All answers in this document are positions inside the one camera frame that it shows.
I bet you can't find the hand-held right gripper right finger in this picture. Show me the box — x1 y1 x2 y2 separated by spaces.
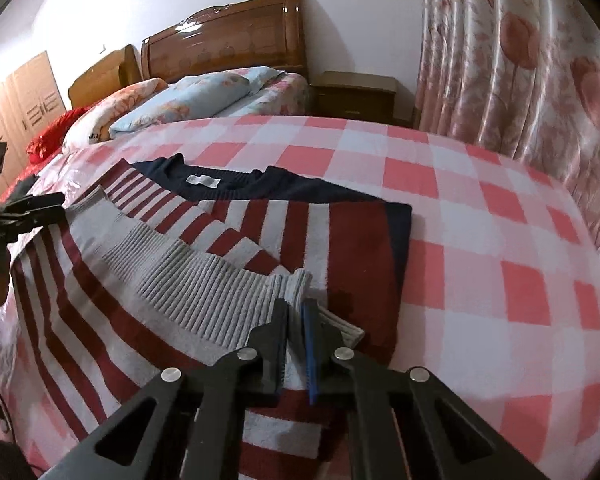
302 300 548 480

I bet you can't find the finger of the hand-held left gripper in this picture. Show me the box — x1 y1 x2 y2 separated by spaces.
0 191 67 235

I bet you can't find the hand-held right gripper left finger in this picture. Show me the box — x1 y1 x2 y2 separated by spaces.
40 299 291 480

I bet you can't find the striped knit sweater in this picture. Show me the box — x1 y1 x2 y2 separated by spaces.
10 156 413 480

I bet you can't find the dark cloth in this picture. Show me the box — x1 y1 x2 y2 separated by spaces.
0 174 39 202

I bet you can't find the red pillow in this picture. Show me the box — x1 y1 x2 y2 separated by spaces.
26 106 89 165

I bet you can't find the wooden wardrobe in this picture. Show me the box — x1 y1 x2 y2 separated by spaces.
0 51 67 196

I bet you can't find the pink floral pillow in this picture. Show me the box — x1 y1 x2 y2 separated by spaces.
62 77 167 154

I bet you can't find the small wooden headboard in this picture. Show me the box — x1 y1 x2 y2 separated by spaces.
68 44 142 109

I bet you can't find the pink checked bed sheet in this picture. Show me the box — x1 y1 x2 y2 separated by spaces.
0 115 600 480

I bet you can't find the blue floral pillow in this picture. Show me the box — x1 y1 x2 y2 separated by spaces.
109 66 287 140

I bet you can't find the large wooden headboard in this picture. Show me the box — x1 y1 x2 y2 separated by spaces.
140 0 309 86

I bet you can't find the wooden nightstand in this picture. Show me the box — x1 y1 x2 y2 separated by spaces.
310 71 413 129

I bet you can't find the floral curtain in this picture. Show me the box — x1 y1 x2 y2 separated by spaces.
412 0 600 267

